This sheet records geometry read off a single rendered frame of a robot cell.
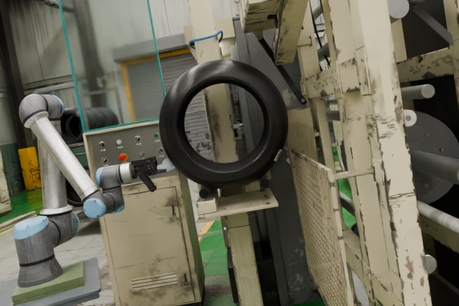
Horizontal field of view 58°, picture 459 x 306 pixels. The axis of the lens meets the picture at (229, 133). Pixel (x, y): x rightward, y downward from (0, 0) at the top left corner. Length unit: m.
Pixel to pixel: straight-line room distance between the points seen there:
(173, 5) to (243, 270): 10.02
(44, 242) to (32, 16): 11.86
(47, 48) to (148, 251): 10.96
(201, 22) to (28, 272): 1.46
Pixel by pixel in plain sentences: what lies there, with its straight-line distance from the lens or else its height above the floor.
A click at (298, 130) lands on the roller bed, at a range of 2.19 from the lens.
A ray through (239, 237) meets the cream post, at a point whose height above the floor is 0.56.
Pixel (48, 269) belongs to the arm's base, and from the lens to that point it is 2.11.
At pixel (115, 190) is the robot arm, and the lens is 2.04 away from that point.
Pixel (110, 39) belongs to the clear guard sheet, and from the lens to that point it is 2.75.
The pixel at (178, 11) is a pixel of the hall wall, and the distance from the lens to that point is 11.77.
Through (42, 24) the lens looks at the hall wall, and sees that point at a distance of 13.46.
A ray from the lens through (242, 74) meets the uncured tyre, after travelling 1.86.
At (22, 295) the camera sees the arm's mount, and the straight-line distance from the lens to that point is 2.06.
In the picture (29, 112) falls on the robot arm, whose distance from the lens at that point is 2.06.
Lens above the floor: 1.25
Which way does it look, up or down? 3 degrees down
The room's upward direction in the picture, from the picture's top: 10 degrees counter-clockwise
